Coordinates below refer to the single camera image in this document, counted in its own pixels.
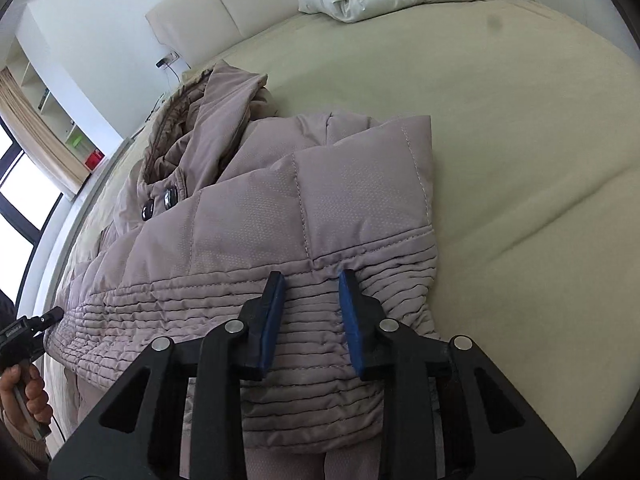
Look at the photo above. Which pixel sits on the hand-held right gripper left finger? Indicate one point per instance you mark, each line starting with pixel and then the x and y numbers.
pixel 270 320

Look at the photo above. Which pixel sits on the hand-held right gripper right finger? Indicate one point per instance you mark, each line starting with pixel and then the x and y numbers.
pixel 349 320

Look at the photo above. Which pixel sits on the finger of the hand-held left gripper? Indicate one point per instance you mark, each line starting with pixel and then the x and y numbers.
pixel 50 316

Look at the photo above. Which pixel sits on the mauve padded jacket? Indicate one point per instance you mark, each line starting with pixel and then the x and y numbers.
pixel 260 240

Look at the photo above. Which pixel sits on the person's left forearm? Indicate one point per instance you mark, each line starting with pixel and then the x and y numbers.
pixel 20 442

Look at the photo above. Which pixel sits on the person's left hand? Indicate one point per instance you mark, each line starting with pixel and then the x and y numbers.
pixel 30 395

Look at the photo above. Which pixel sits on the red box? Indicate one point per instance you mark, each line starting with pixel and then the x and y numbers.
pixel 93 158

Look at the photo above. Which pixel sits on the green box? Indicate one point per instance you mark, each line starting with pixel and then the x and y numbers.
pixel 75 140

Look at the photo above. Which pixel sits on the beige curtain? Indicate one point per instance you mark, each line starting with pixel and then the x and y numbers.
pixel 35 130

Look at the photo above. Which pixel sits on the white shelf unit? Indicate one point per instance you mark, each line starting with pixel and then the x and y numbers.
pixel 47 95

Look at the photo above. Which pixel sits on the beige bed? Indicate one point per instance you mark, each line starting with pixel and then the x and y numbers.
pixel 500 150

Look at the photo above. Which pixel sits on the white headboard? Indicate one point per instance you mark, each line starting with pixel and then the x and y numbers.
pixel 220 5

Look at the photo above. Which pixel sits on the black window frame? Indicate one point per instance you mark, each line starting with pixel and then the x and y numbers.
pixel 20 200

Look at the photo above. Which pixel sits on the wall socket with plug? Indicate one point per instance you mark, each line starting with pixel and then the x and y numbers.
pixel 165 61

